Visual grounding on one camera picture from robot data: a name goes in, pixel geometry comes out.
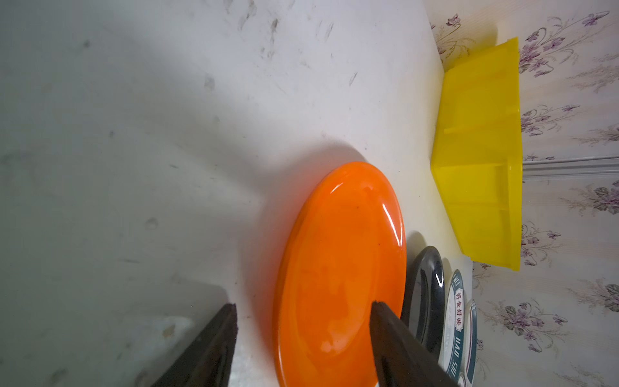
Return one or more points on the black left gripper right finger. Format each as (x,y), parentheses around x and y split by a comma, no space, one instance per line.
(400,359)

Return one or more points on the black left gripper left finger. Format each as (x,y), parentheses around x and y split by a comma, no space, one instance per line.
(208,359)

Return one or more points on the orange plastic plate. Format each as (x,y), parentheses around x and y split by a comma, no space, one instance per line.
(346,250)

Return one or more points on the yellow plastic bin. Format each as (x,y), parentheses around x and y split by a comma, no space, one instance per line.
(477,157)

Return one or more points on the white plate green text rim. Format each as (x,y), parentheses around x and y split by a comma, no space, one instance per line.
(453,331)

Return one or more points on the black round plate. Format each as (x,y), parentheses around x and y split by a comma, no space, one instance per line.
(424,300)

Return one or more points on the white plate red green rim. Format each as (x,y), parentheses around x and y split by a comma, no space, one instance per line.
(469,363)

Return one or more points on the aluminium frame post right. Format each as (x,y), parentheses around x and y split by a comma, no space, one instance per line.
(604,166)

